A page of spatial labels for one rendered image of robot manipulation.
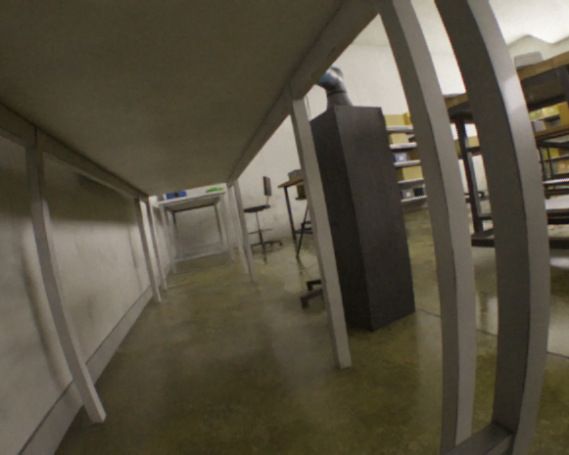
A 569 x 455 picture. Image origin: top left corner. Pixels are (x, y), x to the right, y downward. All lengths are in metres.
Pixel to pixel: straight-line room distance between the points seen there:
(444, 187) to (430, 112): 0.10
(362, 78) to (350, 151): 6.93
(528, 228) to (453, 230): 0.13
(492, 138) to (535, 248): 0.13
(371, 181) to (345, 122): 0.24
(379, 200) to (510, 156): 0.91
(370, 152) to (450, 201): 0.82
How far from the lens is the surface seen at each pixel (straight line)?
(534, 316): 0.40
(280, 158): 6.67
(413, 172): 7.40
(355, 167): 1.18
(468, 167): 2.17
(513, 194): 0.37
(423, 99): 0.47
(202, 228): 6.32
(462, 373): 0.54
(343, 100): 1.33
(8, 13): 0.59
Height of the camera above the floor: 0.50
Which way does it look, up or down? 3 degrees down
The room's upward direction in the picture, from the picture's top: 11 degrees counter-clockwise
